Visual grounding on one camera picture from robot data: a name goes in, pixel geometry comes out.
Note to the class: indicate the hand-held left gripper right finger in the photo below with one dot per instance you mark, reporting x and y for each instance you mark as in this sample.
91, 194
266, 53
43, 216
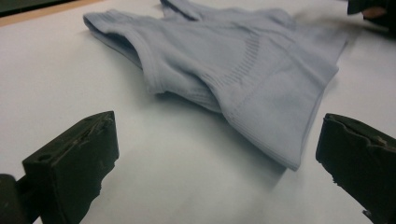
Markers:
361, 168

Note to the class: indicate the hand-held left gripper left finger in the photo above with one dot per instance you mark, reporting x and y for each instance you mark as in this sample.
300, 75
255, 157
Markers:
71, 168

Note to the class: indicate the light blue knit garment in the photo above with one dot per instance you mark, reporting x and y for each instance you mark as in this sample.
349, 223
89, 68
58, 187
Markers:
236, 84

